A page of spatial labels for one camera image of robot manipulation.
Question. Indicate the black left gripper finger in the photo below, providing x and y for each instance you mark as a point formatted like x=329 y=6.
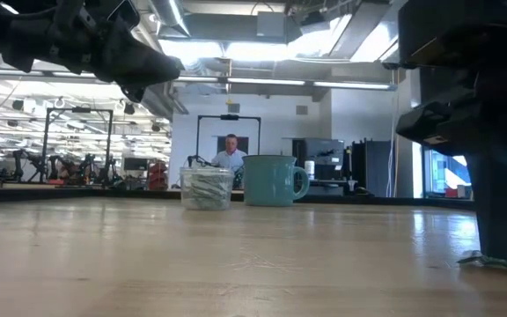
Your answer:
x=134 y=93
x=143 y=66

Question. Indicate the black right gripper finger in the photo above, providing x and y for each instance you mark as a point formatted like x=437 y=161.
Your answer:
x=504 y=207

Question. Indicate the green white Truvia packet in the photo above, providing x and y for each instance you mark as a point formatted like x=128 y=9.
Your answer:
x=469 y=258

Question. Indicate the pale green Stevia packet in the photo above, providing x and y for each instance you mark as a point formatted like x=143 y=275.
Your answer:
x=207 y=198
x=205 y=179

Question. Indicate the black background robot arm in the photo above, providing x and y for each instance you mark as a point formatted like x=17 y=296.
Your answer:
x=88 y=165
x=18 y=163

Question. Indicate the small red box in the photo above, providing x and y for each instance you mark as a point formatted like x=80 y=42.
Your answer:
x=451 y=192

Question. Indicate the small black monitor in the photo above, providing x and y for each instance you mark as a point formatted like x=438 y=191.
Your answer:
x=135 y=164

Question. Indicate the red object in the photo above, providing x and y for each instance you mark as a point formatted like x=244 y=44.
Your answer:
x=157 y=174

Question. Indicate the person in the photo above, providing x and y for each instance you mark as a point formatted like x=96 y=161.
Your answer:
x=231 y=158

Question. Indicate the long ceiling light bar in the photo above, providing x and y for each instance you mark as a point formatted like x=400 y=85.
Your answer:
x=262 y=81

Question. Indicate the clear plastic cup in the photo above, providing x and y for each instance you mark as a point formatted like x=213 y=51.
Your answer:
x=227 y=174

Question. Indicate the grey ceiling box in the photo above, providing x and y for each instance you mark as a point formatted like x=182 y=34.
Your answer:
x=271 y=24

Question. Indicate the black panel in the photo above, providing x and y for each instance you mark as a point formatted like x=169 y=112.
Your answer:
x=372 y=167

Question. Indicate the teal ceramic mug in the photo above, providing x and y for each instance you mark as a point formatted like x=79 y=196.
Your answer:
x=269 y=180

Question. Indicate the white bottle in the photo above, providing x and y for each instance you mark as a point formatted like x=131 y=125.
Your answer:
x=309 y=169

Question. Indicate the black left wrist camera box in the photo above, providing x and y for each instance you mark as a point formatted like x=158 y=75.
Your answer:
x=126 y=13

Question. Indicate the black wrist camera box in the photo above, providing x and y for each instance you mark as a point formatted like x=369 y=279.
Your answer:
x=438 y=125
x=126 y=13

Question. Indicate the silver ventilation duct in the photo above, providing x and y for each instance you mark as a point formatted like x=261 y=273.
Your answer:
x=170 y=13

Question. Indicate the black window frame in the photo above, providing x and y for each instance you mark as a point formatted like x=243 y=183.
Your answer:
x=425 y=176

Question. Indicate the black frame with camera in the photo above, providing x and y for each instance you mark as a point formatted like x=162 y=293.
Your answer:
x=229 y=117

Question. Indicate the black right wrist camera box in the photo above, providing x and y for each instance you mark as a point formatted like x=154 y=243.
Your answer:
x=438 y=125

